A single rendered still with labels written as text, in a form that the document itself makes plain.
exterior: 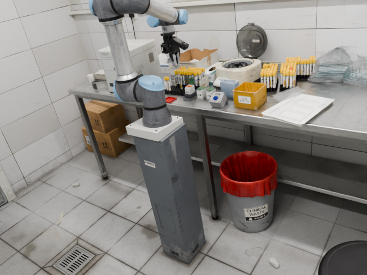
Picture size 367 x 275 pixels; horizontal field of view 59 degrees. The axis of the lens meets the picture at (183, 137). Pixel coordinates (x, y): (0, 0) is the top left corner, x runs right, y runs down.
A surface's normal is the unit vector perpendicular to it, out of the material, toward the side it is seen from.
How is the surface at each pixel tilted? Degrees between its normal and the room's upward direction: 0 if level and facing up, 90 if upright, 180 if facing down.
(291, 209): 0
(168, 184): 90
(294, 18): 90
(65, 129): 90
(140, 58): 90
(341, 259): 3
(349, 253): 3
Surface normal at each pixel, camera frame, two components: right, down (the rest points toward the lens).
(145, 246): -0.15, -0.86
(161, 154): -0.57, 0.47
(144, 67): 0.80, 0.17
